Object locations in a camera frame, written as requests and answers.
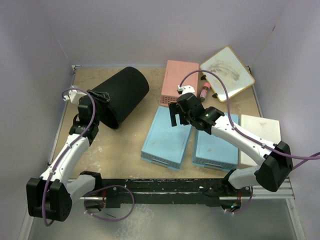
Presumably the white board with wooden rim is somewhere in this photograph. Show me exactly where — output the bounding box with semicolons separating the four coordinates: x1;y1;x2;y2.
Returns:
199;46;255;103

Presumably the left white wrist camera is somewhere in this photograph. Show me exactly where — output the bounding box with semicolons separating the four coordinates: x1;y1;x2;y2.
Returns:
61;86;87;105

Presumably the small pink-capped bottle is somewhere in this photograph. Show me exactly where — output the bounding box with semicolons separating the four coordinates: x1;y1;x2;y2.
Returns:
199;82;211;102

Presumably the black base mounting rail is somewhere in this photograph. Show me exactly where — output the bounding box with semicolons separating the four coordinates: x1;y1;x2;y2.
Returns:
79;177;253;209

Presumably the pink perforated basket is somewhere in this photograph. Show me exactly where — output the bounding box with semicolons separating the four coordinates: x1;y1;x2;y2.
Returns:
159;60;200;107

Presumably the light blue bottom basket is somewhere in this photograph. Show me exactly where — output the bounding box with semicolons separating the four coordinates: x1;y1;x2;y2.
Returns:
140;106;192;171

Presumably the light blue basket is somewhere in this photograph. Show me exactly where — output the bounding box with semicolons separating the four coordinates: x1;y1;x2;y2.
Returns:
192;130;239;172
140;106;192;171

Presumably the white perforated basket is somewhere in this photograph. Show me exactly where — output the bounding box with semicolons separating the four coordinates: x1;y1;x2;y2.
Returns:
237;114;282;169

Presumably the light blue top basket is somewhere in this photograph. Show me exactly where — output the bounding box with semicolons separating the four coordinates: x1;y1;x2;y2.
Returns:
192;130;239;172

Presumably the aluminium frame rail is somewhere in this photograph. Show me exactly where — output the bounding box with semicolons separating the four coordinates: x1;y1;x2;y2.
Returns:
246;179;306;240

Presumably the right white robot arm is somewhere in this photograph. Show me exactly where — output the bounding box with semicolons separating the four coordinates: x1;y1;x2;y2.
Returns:
169;93;293;196

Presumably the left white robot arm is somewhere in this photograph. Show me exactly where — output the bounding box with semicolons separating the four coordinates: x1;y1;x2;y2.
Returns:
26;87;110;227

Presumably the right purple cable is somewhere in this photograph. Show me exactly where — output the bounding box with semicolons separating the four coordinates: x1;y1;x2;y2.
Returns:
179;70;320;161

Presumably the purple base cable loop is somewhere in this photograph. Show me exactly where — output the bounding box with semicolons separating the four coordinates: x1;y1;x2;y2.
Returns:
83;184;136;223

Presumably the large black ribbed bin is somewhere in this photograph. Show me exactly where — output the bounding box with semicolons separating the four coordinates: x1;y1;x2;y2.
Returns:
92;66;149;129

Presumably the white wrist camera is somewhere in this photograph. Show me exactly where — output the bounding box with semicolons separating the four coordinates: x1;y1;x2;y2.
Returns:
177;85;196;95
61;86;87;105

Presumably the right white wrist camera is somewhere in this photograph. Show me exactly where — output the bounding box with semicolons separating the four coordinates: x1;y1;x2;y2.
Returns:
177;85;196;95

